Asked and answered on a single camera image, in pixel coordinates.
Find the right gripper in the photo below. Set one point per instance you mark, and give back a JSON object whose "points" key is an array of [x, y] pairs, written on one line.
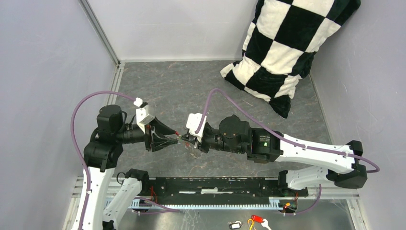
{"points": [[201, 146]]}

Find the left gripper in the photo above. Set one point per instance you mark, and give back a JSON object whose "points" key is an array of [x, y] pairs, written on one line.
{"points": [[157, 142]]}

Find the red key tag with keyring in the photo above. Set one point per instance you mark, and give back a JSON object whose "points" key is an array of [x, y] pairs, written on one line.
{"points": [[186, 141]]}

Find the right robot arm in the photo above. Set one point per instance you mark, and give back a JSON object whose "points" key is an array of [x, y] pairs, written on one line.
{"points": [[327, 164]]}

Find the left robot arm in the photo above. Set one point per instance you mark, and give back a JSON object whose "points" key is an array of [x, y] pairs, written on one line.
{"points": [[101, 156]]}

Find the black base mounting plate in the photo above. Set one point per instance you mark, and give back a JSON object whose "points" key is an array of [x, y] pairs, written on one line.
{"points": [[216, 190]]}

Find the red key tag bottom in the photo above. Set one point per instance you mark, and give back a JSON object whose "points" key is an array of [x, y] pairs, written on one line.
{"points": [[257, 219]]}

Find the yellow carabiner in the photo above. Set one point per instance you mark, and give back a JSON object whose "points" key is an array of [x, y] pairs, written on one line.
{"points": [[250, 223]]}

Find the black white checkered blanket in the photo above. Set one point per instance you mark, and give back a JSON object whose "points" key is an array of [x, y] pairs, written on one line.
{"points": [[280, 46]]}

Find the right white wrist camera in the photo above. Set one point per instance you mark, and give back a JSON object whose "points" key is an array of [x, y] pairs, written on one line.
{"points": [[192, 125]]}

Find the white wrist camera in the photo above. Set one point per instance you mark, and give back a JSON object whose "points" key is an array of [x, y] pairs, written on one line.
{"points": [[192, 125], [143, 114]]}

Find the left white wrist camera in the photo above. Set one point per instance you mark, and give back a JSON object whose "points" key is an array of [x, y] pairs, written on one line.
{"points": [[143, 114]]}

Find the white slotted cable duct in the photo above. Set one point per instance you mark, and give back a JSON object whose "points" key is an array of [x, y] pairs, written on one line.
{"points": [[272, 205]]}

